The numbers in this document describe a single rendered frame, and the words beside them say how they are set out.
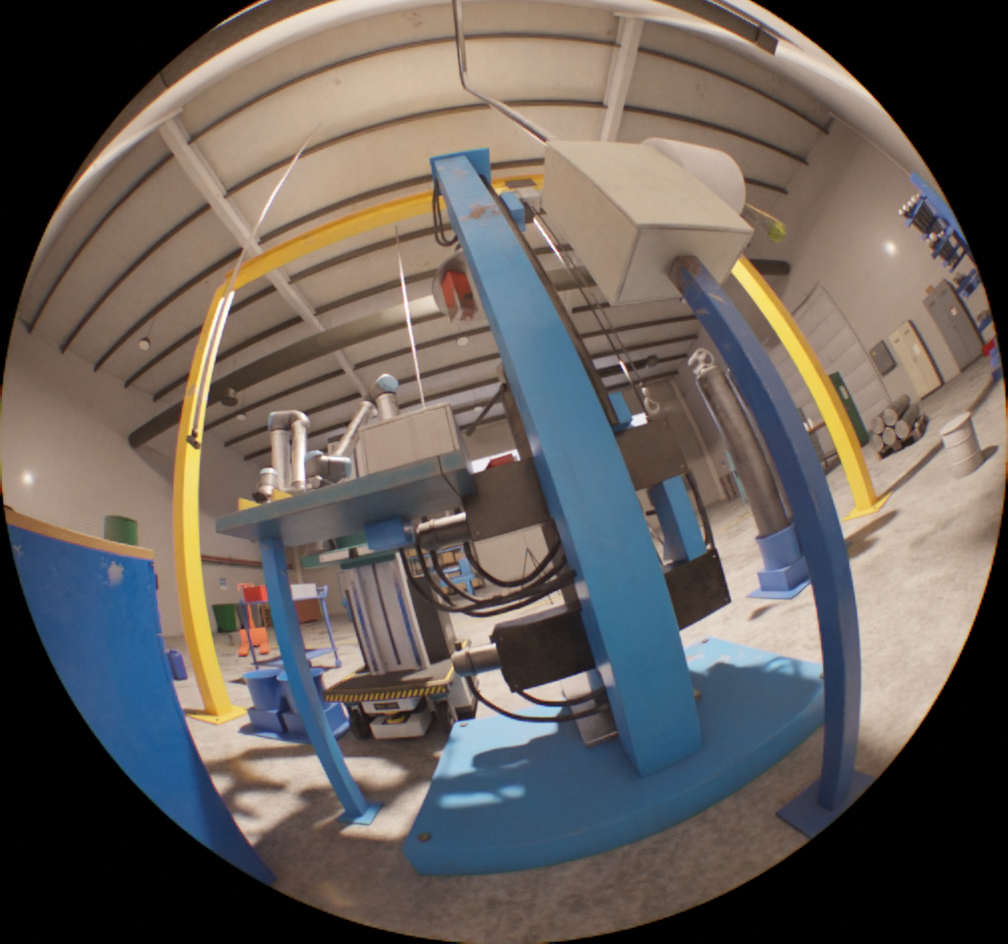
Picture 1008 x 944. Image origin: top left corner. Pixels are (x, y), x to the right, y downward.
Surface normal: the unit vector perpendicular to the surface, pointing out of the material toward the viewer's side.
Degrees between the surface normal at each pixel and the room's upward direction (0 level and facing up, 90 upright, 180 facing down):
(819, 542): 90
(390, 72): 174
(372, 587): 90
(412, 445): 90
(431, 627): 90
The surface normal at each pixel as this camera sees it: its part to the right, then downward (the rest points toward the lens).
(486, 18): 0.28, 0.93
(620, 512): -0.03, -0.35
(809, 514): -0.96, 0.26
